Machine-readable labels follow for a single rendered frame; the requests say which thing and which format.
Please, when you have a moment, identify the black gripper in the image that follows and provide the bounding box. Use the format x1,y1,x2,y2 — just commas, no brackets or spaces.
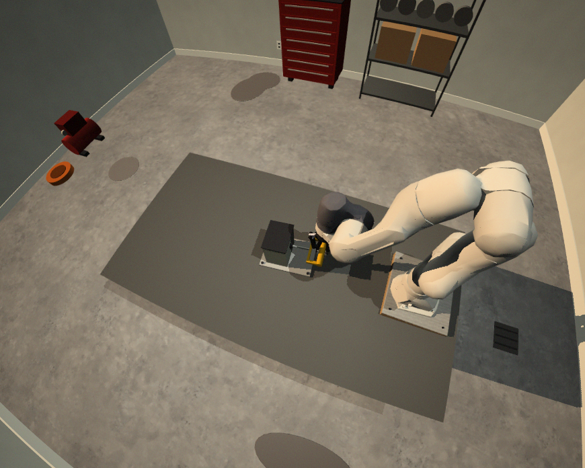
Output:
308,231,330,259

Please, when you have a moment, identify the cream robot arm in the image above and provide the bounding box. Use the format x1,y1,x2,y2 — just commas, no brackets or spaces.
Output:
315,161,538,317

